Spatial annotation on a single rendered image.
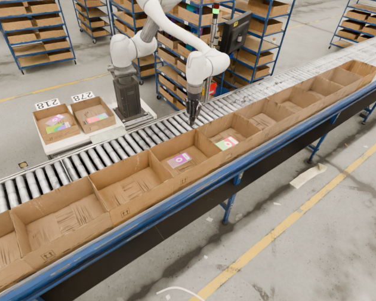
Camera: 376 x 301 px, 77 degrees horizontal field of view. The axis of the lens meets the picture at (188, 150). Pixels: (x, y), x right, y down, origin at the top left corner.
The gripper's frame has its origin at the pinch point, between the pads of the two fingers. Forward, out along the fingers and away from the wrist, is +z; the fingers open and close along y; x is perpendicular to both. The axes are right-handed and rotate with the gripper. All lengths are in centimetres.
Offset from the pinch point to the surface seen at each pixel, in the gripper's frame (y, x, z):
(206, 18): 81, -127, -24
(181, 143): 9.5, -1.4, 25.4
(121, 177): 22, 44, 32
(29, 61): 422, -62, 96
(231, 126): -4, -51, 30
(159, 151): 14.2, 16.4, 23.6
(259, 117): -16, -80, 31
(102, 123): 89, 10, 39
